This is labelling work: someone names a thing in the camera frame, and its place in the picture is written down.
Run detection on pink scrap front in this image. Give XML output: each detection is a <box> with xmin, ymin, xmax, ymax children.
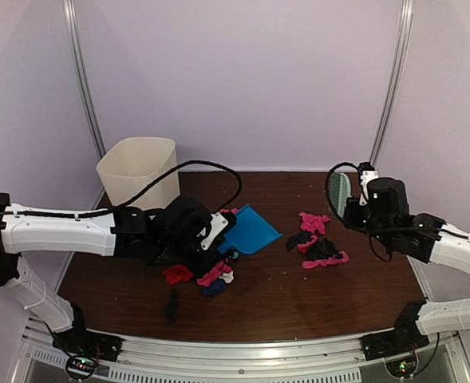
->
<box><xmin>302</xmin><ymin>251</ymin><xmax>350</xmax><ymax>270</ymax></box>

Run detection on left aluminium frame post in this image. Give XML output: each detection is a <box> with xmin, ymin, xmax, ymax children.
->
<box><xmin>61</xmin><ymin>0</ymin><xmax>107</xmax><ymax>159</ymax></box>

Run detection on front aluminium rail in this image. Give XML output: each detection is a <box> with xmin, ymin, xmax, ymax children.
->
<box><xmin>14</xmin><ymin>325</ymin><xmax>470</xmax><ymax>383</ymax></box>

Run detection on beige plastic waste bin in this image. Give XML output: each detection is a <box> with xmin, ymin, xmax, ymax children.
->
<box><xmin>97</xmin><ymin>137</ymin><xmax>180</xmax><ymax>210</ymax></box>

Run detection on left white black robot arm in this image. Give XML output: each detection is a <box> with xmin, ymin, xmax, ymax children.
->
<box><xmin>0</xmin><ymin>193</ymin><xmax>237</xmax><ymax>354</ymax></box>

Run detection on black scrap front left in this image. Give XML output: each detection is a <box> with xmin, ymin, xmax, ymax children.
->
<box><xmin>163</xmin><ymin>289</ymin><xmax>179</xmax><ymax>323</ymax></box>

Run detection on pink scrap centre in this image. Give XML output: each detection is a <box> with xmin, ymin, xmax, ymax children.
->
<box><xmin>196</xmin><ymin>261</ymin><xmax>235</xmax><ymax>287</ymax></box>

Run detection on right black cable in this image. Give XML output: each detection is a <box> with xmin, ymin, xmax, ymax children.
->
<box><xmin>324</xmin><ymin>161</ymin><xmax>393</xmax><ymax>264</ymax></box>

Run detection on black scrap beside dustpan handle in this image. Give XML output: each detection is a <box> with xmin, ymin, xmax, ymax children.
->
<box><xmin>285</xmin><ymin>231</ymin><xmax>339</xmax><ymax>261</ymax></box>

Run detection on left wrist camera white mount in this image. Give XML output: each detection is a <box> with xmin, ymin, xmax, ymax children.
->
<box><xmin>197</xmin><ymin>210</ymin><xmax>237</xmax><ymax>251</ymax></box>

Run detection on mint green hand brush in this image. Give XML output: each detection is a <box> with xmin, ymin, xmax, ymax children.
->
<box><xmin>327</xmin><ymin>172</ymin><xmax>352</xmax><ymax>217</ymax></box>

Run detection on red paper scrap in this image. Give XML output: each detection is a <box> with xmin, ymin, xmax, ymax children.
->
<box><xmin>163</xmin><ymin>265</ymin><xmax>193</xmax><ymax>286</ymax></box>

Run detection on navy scrap front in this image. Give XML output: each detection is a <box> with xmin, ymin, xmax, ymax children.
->
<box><xmin>202</xmin><ymin>279</ymin><xmax>227</xmax><ymax>297</ymax></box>

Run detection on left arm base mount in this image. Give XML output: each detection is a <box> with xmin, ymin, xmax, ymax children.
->
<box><xmin>49</xmin><ymin>330</ymin><xmax>123</xmax><ymax>381</ymax></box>

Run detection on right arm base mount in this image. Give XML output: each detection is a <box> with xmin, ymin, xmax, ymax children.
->
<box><xmin>360</xmin><ymin>330</ymin><xmax>429</xmax><ymax>380</ymax></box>

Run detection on large pink scrap on dustpan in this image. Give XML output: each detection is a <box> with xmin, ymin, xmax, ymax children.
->
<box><xmin>299</xmin><ymin>211</ymin><xmax>331</xmax><ymax>235</ymax></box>

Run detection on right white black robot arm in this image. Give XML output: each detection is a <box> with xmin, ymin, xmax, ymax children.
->
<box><xmin>343</xmin><ymin>171</ymin><xmax>470</xmax><ymax>353</ymax></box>

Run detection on right aluminium frame post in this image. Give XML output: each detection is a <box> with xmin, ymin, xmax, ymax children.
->
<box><xmin>369</xmin><ymin>0</ymin><xmax>414</xmax><ymax>165</ymax></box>

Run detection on aluminium frame post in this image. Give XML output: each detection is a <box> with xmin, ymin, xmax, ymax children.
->
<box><xmin>61</xmin><ymin>0</ymin><xmax>107</xmax><ymax>159</ymax></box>
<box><xmin>369</xmin><ymin>0</ymin><xmax>414</xmax><ymax>165</ymax></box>

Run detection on blue plastic dustpan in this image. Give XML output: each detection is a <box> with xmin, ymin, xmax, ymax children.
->
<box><xmin>218</xmin><ymin>204</ymin><xmax>282</xmax><ymax>255</ymax></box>

